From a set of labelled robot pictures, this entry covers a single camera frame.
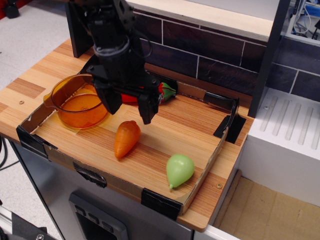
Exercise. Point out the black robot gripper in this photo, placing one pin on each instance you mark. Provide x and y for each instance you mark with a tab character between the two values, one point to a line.
115	73

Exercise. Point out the orange plastic toy carrot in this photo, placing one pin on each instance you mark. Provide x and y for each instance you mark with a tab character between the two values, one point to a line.
127	135

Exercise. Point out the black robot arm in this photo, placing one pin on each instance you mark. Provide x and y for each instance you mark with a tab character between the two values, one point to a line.
117	45

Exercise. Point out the orange transparent plastic pot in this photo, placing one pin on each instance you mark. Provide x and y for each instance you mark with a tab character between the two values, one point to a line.
76	101

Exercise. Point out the red plastic toy chili pepper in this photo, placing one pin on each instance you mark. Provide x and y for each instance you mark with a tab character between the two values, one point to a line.
165	90

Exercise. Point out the green plastic toy pear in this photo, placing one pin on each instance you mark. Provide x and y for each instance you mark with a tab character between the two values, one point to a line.
179	169

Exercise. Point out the light wooden upper shelf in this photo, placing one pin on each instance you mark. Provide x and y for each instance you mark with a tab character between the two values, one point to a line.
207	16

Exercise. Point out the grey toy oven control panel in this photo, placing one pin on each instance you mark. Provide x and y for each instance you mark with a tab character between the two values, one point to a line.
94	223

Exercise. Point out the white toy sink drainboard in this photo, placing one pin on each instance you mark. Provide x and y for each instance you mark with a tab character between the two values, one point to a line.
282	148

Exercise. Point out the dark grey left shelf post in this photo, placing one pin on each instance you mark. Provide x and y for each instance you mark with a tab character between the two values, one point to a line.
81	41

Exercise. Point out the dark grey shelf post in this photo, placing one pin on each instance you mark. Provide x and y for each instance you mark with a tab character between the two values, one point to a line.
271	47
81	41

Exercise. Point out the dark grey right shelf post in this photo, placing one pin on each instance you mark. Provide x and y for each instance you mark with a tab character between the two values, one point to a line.
271	47

